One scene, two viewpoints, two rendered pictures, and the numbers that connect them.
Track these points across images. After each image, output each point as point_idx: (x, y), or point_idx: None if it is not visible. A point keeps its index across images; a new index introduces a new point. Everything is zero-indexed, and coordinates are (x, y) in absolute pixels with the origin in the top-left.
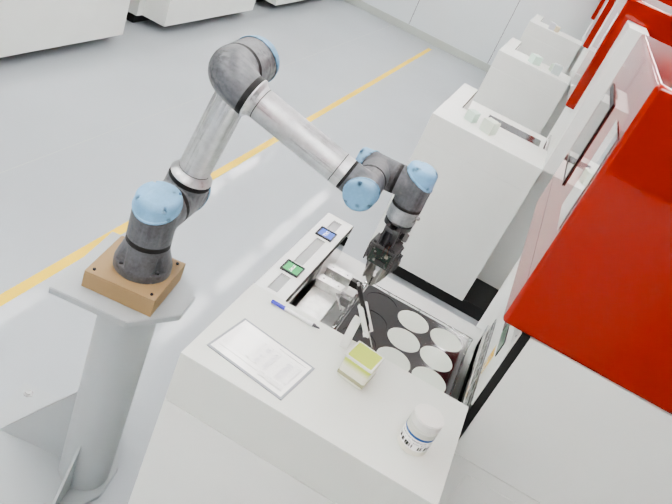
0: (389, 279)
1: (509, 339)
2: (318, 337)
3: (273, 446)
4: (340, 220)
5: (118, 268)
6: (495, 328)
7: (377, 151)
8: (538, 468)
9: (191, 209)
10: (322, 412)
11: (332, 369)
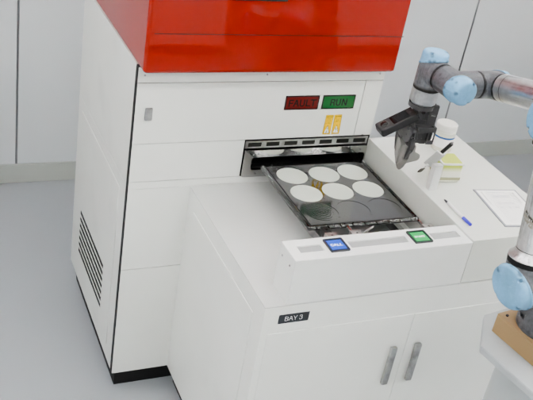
0: (231, 248)
1: (364, 86)
2: (449, 198)
3: None
4: (291, 250)
5: None
6: (271, 134)
7: (458, 75)
8: None
9: (527, 265)
10: (488, 177)
11: (458, 185)
